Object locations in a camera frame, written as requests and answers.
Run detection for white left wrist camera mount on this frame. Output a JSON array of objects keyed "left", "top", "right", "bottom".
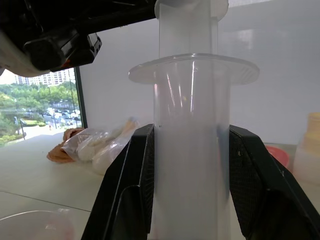
[{"left": 0, "top": 31, "right": 52, "bottom": 78}]

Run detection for translucent container yellow lid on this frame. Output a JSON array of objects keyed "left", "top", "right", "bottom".
[{"left": 291, "top": 111, "right": 320, "bottom": 181}]

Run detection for orange pink cloth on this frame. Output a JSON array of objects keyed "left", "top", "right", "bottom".
[{"left": 46, "top": 126, "right": 87, "bottom": 164}]

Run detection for large translucent plastic syringe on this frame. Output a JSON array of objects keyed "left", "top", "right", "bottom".
[{"left": 128, "top": 0, "right": 260, "bottom": 240}]

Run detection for clear plastic bag white items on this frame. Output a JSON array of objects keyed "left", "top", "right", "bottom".
[{"left": 61, "top": 116, "right": 141, "bottom": 176}]

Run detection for dark window frame post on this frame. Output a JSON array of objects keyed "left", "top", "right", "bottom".
[{"left": 74, "top": 65, "right": 88, "bottom": 129}]

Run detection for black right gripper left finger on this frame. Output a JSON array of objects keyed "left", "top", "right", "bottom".
[{"left": 81, "top": 123, "right": 156, "bottom": 240}]

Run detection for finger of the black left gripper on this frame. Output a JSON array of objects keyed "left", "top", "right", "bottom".
[{"left": 0, "top": 0, "right": 158, "bottom": 40}]

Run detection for red plastic bowl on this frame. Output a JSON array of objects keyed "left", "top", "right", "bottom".
[{"left": 264, "top": 145, "right": 291, "bottom": 172}]

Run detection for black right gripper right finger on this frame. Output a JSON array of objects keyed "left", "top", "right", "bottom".
[{"left": 227, "top": 124, "right": 320, "bottom": 240}]

